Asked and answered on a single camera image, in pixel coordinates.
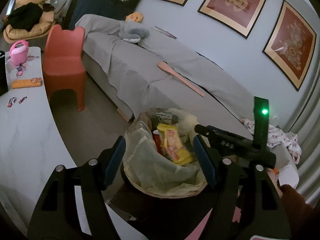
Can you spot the pink toy bucket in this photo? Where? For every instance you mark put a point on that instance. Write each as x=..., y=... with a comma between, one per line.
x=18, y=52

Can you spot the right framed red picture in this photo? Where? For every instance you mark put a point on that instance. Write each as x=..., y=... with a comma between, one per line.
x=291, y=44

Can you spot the grey plush toy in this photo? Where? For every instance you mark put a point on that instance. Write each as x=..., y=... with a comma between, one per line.
x=132, y=32

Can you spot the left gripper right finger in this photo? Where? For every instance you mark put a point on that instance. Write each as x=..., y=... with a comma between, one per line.
x=201, y=151

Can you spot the orange plush toy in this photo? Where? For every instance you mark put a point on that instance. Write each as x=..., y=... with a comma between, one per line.
x=134, y=17

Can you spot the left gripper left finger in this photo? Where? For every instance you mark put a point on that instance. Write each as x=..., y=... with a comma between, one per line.
x=115, y=156

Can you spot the yellow floor cushion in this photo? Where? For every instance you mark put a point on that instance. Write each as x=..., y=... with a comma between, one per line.
x=27, y=20

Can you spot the red plastic kids chair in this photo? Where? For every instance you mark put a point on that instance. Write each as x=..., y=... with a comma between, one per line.
x=62, y=63

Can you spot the pink floral blanket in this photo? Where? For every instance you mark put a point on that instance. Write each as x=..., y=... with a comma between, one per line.
x=276, y=136

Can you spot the trash bin with yellow bag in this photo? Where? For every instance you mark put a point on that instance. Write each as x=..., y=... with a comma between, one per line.
x=150, y=167

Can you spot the pink long shoehorn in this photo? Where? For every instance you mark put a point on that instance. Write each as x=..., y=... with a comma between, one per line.
x=165, y=67

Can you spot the grey covered sofa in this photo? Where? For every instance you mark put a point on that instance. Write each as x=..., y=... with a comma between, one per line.
x=129, y=75

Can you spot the person right hand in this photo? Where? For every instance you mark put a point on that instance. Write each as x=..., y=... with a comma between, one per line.
x=277, y=181

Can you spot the middle framed red picture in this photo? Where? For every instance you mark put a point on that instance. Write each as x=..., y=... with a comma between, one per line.
x=239, y=15

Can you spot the orange pencil case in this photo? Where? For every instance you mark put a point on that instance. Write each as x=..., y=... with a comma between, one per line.
x=26, y=83

